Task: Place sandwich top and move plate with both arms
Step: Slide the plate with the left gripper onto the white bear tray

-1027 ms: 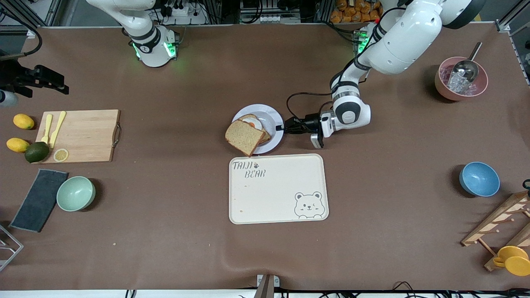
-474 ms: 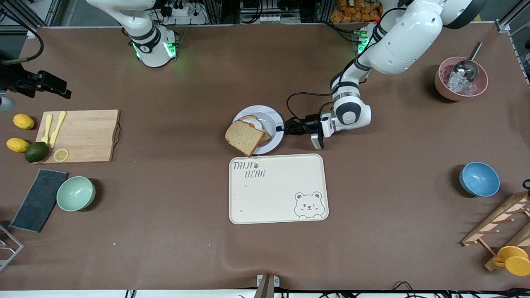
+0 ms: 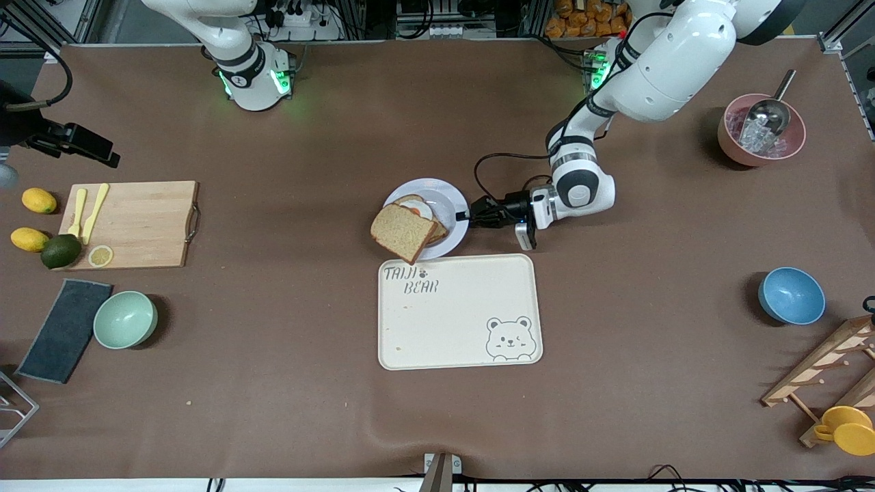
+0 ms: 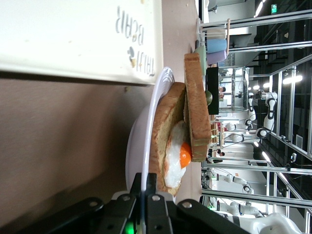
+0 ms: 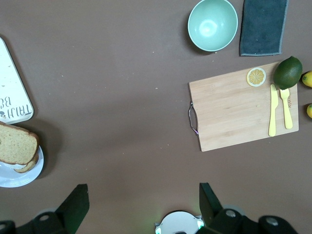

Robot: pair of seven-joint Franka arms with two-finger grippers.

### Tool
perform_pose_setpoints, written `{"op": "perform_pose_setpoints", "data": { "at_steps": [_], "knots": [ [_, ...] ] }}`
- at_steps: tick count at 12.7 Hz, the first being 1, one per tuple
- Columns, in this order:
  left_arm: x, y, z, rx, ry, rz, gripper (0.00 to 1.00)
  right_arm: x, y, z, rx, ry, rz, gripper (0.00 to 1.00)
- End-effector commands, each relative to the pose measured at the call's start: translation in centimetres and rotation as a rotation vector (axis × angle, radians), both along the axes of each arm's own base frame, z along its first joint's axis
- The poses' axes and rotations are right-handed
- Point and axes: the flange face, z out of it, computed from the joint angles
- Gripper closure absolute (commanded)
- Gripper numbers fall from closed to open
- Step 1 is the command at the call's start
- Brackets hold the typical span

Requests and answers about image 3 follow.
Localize pale lavender round plate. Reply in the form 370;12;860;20
383;178;471;260

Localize plain brown bread slice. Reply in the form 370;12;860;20
371;203;440;265

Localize yellow plastic fork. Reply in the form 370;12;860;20
68;188;88;238

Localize yellow plastic knife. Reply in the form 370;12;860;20
81;182;110;245

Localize yellow lemon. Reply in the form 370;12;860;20
22;188;57;215
10;228;51;252

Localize wooden cutting board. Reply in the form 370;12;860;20
58;180;202;271

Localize green avocado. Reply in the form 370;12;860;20
40;234;82;269

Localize cream bear print tray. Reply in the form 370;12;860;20
377;254;543;371

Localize mint green bowl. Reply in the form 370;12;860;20
93;290;159;350

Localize dark grey cloth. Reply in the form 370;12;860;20
15;278;113;385

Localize orange snack bag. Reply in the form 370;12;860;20
545;0;628;38

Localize clear ice cubes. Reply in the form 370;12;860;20
735;116;787;156

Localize white power strip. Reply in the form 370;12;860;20
270;0;342;42

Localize metal scoop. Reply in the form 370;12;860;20
745;69;798;134

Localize pink bowl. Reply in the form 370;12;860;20
717;94;807;167

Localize blue bowl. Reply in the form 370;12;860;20
757;266;826;325

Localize wooden rack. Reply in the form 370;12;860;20
761;314;875;448

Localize yellow cup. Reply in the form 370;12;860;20
813;406;875;456

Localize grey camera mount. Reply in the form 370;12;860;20
418;452;463;492

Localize grey metal wire rack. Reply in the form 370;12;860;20
0;369;40;448

